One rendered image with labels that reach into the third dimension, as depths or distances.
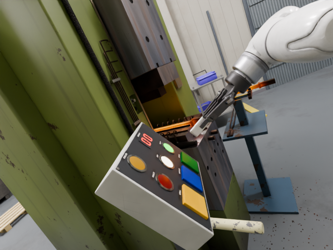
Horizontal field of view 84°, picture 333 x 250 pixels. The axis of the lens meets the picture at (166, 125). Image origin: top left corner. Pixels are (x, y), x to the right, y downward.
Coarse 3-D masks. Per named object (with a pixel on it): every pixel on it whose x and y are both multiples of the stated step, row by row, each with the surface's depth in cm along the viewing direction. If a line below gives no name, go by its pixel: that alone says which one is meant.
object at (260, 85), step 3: (273, 78) 125; (264, 81) 127; (267, 81) 125; (270, 81) 126; (273, 81) 125; (255, 84) 131; (258, 84) 127; (261, 84) 128; (264, 84) 128; (267, 84) 126; (270, 84) 126; (249, 87) 131; (252, 87) 130; (255, 87) 130; (258, 87) 129; (237, 93) 136
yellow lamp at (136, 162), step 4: (132, 156) 46; (132, 160) 45; (136, 160) 46; (140, 160) 47; (132, 164) 44; (136, 164) 44; (140, 164) 45; (144, 164) 47; (140, 168) 44; (144, 168) 45
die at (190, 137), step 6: (180, 126) 112; (186, 126) 110; (192, 126) 111; (162, 132) 119; (174, 132) 110; (180, 132) 108; (186, 132) 104; (174, 138) 106; (180, 138) 104; (186, 138) 102; (192, 138) 108
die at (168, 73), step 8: (168, 64) 102; (152, 72) 94; (160, 72) 93; (168, 72) 100; (176, 72) 108; (136, 80) 100; (144, 80) 98; (152, 80) 96; (160, 80) 94; (168, 80) 98; (136, 88) 102; (144, 88) 100; (152, 88) 98
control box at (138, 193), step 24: (144, 144) 56; (168, 144) 68; (120, 168) 40; (168, 168) 54; (96, 192) 40; (120, 192) 40; (144, 192) 40; (168, 192) 44; (144, 216) 42; (168, 216) 41; (192, 216) 43; (192, 240) 43
